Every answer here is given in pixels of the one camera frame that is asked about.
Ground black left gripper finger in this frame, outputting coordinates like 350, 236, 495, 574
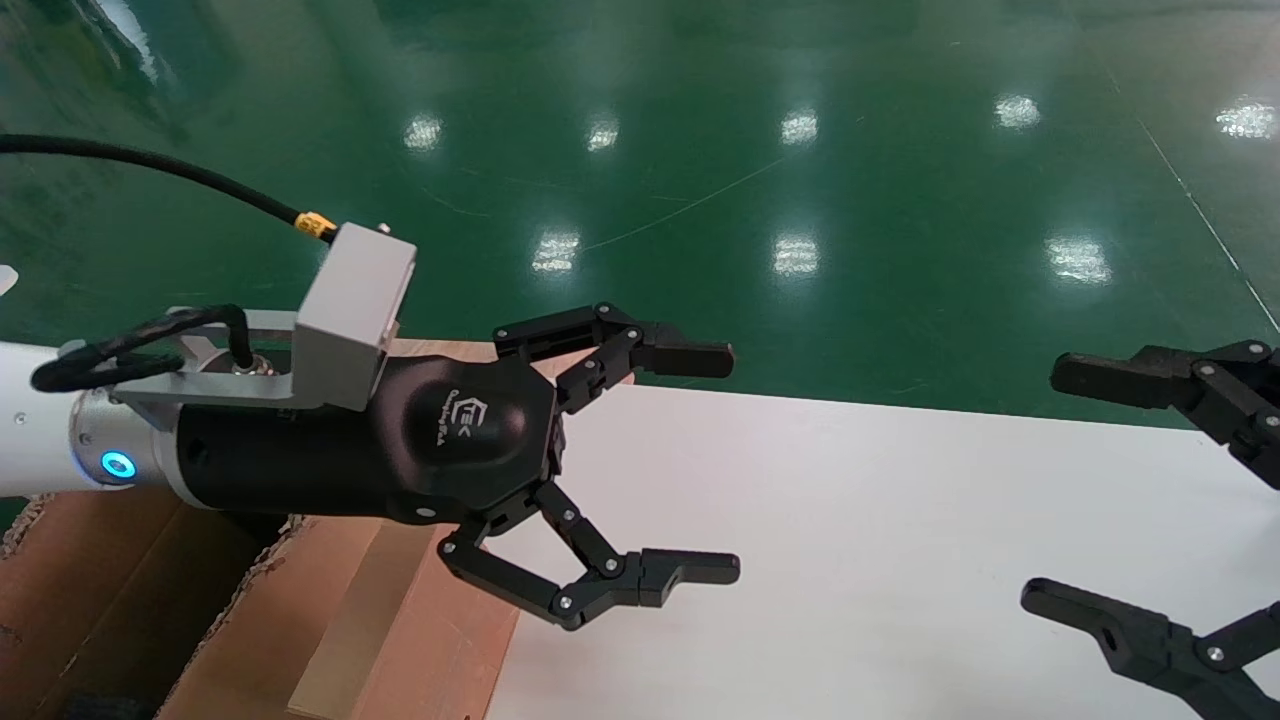
437, 480, 742, 631
493, 303, 736, 416

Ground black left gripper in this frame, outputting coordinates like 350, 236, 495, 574
175, 355, 567, 526

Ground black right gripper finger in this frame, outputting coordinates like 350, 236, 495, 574
1050, 340, 1280, 491
1020, 577, 1280, 720

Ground small cardboard box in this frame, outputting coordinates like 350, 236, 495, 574
288, 522, 522, 720

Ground large open cardboard box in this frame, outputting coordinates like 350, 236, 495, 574
0, 488, 441, 720

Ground wooden board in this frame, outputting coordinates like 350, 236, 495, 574
388, 338, 637, 387

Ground silver camera mount bracket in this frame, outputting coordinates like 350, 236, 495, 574
60, 305, 301, 433

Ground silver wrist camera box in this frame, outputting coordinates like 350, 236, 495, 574
292, 222, 418, 411

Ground short black looped cable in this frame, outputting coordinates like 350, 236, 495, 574
30, 305, 257, 393

